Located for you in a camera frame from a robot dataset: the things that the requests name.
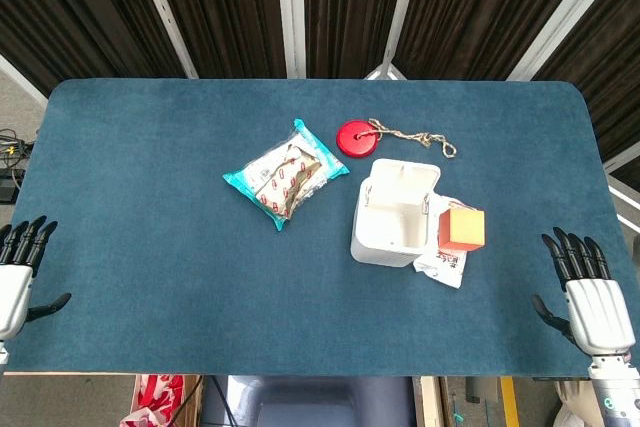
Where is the crumpled white printed wrapper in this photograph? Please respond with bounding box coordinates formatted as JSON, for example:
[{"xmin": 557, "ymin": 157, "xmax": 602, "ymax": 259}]
[{"xmin": 413, "ymin": 194, "xmax": 484, "ymax": 289}]

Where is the white plastic container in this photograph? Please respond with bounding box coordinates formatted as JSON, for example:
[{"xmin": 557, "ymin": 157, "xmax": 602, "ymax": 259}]
[{"xmin": 349, "ymin": 186, "xmax": 441, "ymax": 268}]

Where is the black power adapter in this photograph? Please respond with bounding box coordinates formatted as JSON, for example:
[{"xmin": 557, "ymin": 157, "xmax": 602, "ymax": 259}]
[{"xmin": 0, "ymin": 169, "xmax": 26, "ymax": 205}]

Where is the white frame post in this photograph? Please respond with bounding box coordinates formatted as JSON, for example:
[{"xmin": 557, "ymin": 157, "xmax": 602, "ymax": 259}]
[
  {"xmin": 363, "ymin": 0, "xmax": 426, "ymax": 81},
  {"xmin": 603, "ymin": 144, "xmax": 640, "ymax": 176},
  {"xmin": 507, "ymin": 0, "xmax": 621, "ymax": 82},
  {"xmin": 129, "ymin": 0, "xmax": 200, "ymax": 80},
  {"xmin": 274, "ymin": 0, "xmax": 307, "ymax": 80}
]

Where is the black and silver right hand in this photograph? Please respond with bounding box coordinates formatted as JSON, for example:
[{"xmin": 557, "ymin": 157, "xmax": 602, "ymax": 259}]
[{"xmin": 530, "ymin": 226, "xmax": 636, "ymax": 358}]

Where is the red and white plastic bag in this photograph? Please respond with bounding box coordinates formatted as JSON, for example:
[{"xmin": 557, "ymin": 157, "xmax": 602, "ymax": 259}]
[{"xmin": 118, "ymin": 374, "xmax": 186, "ymax": 427}]

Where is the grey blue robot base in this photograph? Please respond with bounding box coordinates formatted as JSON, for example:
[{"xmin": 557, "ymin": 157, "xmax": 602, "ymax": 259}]
[{"xmin": 202, "ymin": 375, "xmax": 416, "ymax": 427}]

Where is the black and silver left hand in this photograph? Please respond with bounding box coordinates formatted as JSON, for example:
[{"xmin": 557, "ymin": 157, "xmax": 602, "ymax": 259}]
[{"xmin": 0, "ymin": 215, "xmax": 72, "ymax": 343}]

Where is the orange and yellow cube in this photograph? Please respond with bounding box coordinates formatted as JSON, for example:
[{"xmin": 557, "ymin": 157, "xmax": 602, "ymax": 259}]
[{"xmin": 437, "ymin": 206, "xmax": 486, "ymax": 252}]

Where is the light wooden board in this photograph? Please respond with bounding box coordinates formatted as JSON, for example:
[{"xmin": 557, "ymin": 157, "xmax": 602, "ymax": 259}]
[{"xmin": 413, "ymin": 375, "xmax": 451, "ymax": 427}]

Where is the white plastic bin lid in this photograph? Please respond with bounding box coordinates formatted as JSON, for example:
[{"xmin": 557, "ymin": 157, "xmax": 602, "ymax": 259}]
[{"xmin": 358, "ymin": 158, "xmax": 442, "ymax": 214}]

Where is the blue suede table mat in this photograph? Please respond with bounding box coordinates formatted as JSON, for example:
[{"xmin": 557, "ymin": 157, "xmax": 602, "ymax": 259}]
[{"xmin": 7, "ymin": 77, "xmax": 636, "ymax": 378}]

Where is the dark brown curtain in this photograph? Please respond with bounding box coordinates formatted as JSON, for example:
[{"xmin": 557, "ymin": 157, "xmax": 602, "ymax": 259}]
[{"xmin": 0, "ymin": 0, "xmax": 640, "ymax": 193}]

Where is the beige bulky object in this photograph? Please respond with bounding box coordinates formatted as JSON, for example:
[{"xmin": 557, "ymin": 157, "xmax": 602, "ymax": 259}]
[{"xmin": 553, "ymin": 379, "xmax": 597, "ymax": 427}]

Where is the red round disc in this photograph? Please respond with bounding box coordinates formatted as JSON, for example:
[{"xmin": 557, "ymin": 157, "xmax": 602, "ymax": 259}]
[{"xmin": 335, "ymin": 119, "xmax": 381, "ymax": 159}]

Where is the bundle of floor cables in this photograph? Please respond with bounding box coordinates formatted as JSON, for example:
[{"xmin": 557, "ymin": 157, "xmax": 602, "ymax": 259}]
[{"xmin": 0, "ymin": 127, "xmax": 36, "ymax": 169}]

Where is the teal snack package with wrappers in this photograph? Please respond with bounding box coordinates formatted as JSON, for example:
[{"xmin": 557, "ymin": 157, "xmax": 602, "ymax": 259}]
[{"xmin": 222, "ymin": 118, "xmax": 350, "ymax": 232}]

